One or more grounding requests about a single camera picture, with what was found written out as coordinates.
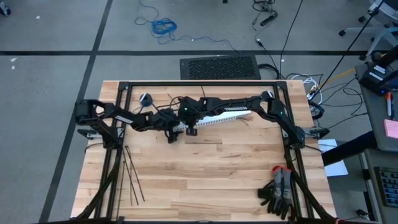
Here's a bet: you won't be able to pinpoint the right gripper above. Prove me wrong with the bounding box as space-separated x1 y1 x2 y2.
178 95 221 137

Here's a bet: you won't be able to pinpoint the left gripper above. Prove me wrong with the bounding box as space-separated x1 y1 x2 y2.
152 107 185 144

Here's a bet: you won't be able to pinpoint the white slotted cable duct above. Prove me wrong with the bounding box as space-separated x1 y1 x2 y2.
177 111 249 129

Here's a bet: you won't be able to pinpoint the black perforated floor mat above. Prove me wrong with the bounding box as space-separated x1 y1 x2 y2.
179 55 262 80

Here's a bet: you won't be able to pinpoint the black power strip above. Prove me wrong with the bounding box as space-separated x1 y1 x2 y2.
260 11 279 27

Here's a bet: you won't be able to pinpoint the white paper sheet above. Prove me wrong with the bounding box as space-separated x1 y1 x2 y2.
317 139 349 177

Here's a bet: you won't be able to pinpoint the black desk leg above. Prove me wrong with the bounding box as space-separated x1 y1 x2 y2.
322 130 379 166

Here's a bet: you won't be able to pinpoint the grey side desk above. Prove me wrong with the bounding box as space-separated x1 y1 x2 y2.
354 60 398 153

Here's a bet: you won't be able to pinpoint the black label printer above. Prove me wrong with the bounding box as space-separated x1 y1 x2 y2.
357 60 398 96

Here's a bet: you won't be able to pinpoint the orange capped marker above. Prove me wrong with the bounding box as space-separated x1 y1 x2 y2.
385 92 393 118

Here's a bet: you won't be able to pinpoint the pink sticky notes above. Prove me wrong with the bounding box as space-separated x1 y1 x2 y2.
383 119 398 140

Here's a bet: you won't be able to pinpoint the black keyboard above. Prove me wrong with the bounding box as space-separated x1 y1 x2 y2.
374 166 398 208

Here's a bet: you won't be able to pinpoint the grey office chair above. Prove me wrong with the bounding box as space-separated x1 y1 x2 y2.
338 0 398 62

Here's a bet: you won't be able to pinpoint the black aluminium table frame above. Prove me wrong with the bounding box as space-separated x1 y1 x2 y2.
76 80 336 224

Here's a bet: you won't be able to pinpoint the blue cable coil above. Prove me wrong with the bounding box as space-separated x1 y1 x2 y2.
134 1 240 54

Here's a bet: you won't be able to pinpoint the white cable bundle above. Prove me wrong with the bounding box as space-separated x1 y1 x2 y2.
306 74 323 103

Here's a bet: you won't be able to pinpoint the thin black hanging cable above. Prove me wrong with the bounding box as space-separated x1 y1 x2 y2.
279 0 305 79

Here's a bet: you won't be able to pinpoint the yellow floor cable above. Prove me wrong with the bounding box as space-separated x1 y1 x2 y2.
323 68 357 86

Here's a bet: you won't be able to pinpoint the thick black hanging cable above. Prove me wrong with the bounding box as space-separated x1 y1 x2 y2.
310 0 386 97

